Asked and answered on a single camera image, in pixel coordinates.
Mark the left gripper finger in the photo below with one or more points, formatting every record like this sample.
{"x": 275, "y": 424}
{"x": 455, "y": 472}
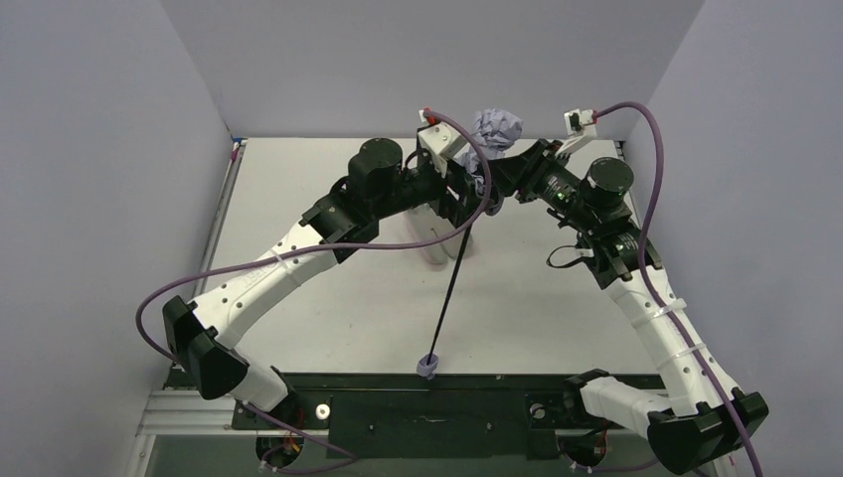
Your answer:
{"x": 465, "y": 183}
{"x": 459, "y": 210}

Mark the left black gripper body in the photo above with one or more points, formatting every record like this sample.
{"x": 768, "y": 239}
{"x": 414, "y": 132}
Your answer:
{"x": 454, "y": 200}

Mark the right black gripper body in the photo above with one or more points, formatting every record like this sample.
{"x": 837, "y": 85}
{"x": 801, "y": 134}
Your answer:
{"x": 532, "y": 174}

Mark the lavender folding umbrella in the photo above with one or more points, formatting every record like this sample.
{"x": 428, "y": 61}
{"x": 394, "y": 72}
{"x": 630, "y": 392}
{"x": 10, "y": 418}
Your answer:
{"x": 496, "y": 130}

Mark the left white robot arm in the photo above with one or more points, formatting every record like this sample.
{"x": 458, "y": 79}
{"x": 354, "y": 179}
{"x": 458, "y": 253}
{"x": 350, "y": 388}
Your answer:
{"x": 203, "y": 333}

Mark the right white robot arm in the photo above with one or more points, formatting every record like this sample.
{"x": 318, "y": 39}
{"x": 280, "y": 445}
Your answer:
{"x": 704, "y": 415}

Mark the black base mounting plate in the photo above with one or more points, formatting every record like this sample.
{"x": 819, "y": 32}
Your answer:
{"x": 381, "y": 416}

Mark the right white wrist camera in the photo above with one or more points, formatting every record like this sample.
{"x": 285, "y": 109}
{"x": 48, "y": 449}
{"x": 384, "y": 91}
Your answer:
{"x": 580, "y": 127}

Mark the aluminium extrusion rail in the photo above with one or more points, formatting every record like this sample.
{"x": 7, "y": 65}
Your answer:
{"x": 181, "y": 412}

